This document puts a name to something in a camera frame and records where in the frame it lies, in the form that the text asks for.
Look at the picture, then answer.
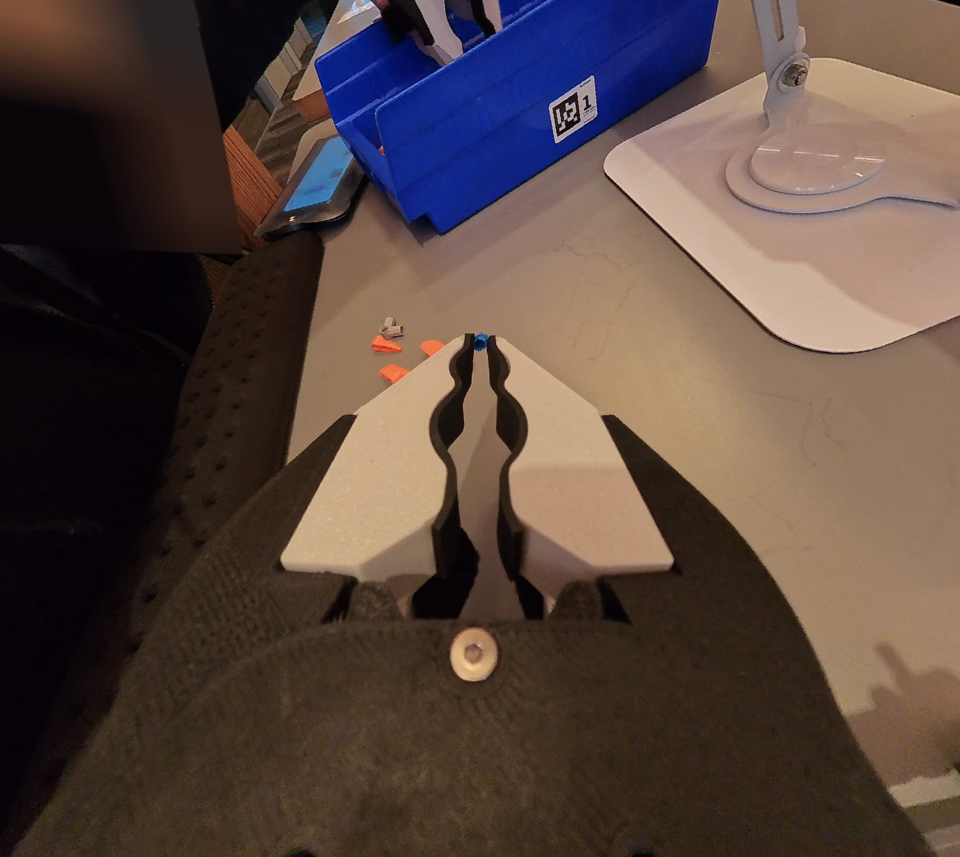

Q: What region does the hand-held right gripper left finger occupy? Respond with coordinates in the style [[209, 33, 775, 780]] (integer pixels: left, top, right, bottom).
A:
[[279, 333, 482, 618]]

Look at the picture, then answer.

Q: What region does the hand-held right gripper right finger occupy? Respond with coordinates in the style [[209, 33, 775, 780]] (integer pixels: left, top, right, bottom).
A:
[[487, 335, 676, 618]]

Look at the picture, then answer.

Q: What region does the blue plastic bin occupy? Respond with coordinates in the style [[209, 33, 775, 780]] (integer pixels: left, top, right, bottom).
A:
[[313, 0, 738, 236]]

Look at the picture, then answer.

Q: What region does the black perforated pad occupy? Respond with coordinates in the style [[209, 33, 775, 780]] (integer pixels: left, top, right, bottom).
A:
[[123, 230, 325, 648]]

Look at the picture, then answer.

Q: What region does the smartphone in leather holder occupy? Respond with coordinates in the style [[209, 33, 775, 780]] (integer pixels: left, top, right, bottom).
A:
[[253, 134, 369, 242]]

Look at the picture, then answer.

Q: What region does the white book stand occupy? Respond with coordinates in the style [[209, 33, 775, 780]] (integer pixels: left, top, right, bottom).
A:
[[603, 0, 960, 354]]

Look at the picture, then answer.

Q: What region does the oak wooden post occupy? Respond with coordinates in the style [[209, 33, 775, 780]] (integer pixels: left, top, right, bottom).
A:
[[223, 125, 285, 251]]

